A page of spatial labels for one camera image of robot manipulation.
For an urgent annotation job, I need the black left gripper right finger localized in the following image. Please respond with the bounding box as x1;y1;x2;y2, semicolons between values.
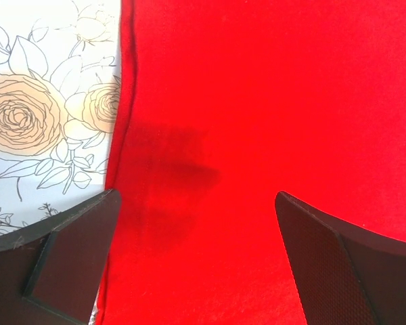
275;192;406;325

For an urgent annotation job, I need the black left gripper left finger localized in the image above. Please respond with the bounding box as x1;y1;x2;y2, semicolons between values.
0;190;121;325

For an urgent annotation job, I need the red t shirt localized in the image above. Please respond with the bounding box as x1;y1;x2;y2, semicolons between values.
97;1;406;324

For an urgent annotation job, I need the floral patterned table mat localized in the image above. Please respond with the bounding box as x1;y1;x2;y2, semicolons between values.
0;0;123;325

